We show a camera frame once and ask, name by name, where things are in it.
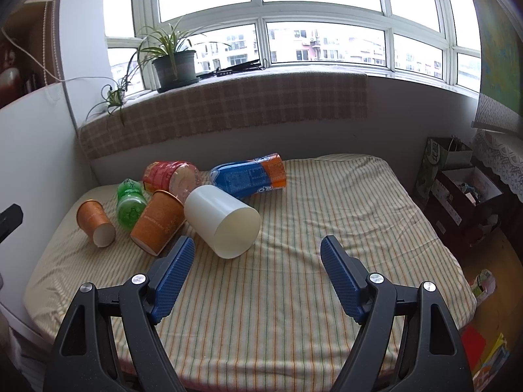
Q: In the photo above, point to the wall map poster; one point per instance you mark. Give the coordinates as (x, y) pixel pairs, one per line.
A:
(500, 99)

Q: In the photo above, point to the blue orange noodle cup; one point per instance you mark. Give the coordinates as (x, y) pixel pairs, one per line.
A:
(246, 178)

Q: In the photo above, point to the white lace cloth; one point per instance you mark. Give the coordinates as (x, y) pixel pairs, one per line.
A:
(501, 153)

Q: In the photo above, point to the black device on sill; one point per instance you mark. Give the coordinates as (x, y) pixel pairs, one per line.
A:
(248, 66)

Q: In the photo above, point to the small orange paper cup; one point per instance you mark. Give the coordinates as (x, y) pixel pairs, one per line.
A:
(92, 219)

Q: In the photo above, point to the white plastic cup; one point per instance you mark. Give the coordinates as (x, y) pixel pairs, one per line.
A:
(227, 225)

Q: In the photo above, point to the striped table cloth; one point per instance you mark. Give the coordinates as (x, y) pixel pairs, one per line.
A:
(270, 319)

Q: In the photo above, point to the large orange paper cup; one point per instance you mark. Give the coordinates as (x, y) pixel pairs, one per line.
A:
(158, 223)

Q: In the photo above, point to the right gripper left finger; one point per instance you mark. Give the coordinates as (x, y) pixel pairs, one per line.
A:
(84, 355)

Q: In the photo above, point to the potted spider plant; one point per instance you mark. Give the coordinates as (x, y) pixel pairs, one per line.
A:
(168, 50)

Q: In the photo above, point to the checkered sill cloth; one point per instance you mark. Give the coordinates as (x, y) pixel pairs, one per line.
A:
(242, 102)

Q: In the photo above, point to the green paper bag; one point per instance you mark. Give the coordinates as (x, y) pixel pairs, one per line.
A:
(441, 153)

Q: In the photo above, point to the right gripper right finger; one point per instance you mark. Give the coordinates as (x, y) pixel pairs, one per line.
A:
(407, 339)

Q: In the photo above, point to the green plastic cup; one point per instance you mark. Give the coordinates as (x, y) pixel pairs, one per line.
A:
(130, 203)

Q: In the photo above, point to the red noodle cup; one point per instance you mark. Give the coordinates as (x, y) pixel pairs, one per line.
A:
(179, 178)

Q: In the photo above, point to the dark cardboard box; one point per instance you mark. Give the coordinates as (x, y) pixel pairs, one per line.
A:
(464, 206)

